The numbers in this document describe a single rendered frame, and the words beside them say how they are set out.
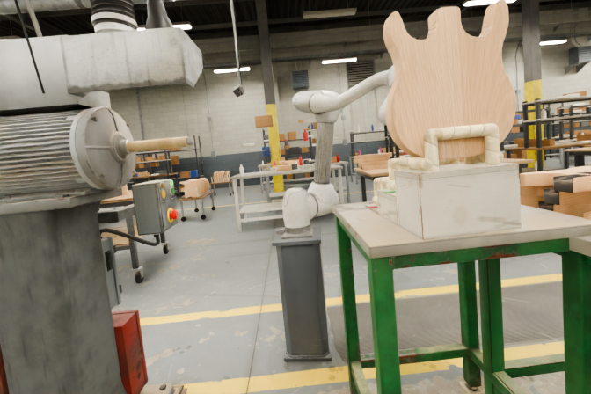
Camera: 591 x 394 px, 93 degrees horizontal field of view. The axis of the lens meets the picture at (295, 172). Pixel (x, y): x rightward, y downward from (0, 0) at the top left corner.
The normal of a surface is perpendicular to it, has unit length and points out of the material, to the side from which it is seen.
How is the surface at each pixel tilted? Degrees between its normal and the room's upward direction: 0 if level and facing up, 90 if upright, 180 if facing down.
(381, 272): 91
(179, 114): 90
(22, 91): 90
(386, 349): 90
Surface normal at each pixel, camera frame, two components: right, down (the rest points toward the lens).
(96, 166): 0.91, 0.18
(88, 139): 0.88, -0.12
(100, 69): 0.03, 0.07
